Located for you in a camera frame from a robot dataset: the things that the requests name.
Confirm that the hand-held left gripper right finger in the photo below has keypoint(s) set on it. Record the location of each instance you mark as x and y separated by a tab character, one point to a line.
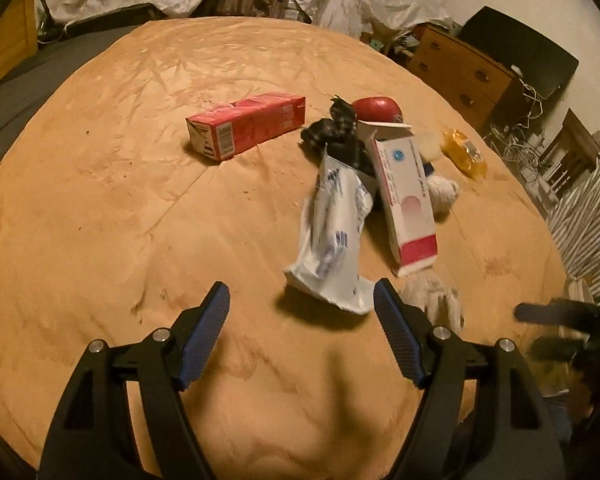
397	332

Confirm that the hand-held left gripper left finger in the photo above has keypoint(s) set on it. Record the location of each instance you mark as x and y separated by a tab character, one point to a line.
205	332

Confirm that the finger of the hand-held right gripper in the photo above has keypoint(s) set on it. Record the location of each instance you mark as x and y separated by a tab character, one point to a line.
545	313
555	350

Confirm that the white blue-printed plastic pouch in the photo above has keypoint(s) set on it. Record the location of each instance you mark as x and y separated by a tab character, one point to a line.
330	240

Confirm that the white and red box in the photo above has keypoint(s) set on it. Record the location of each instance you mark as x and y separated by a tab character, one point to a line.
405	195

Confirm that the beige sponge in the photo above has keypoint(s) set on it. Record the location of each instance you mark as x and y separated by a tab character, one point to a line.
428	145

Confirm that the grey striped cloth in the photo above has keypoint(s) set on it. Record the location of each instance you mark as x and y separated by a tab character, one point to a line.
585	210

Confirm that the tan bed blanket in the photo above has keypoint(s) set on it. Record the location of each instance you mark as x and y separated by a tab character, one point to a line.
130	235

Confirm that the tall brown wooden chair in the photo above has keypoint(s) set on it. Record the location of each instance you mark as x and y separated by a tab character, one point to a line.
572	145

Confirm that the yellow plastic wrapper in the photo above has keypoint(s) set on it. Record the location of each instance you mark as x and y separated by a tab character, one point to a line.
465	152

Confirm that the black crumpled wrapper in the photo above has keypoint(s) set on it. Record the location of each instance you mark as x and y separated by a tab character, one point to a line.
337	135

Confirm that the red carton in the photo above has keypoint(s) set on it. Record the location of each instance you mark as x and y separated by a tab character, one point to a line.
250	122

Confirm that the red apple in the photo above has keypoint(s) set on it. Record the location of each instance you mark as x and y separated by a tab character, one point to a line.
377	109

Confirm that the black television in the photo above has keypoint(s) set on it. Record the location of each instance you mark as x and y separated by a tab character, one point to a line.
520	50

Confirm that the wooden dresser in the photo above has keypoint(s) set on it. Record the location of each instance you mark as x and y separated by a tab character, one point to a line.
455	70

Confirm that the small wooden chair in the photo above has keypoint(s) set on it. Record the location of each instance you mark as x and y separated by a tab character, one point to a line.
385	45

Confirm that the dark grey bedsheet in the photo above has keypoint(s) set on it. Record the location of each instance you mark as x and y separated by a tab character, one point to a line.
35	80

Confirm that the wooden headboard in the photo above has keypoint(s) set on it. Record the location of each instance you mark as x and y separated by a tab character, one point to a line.
7	45

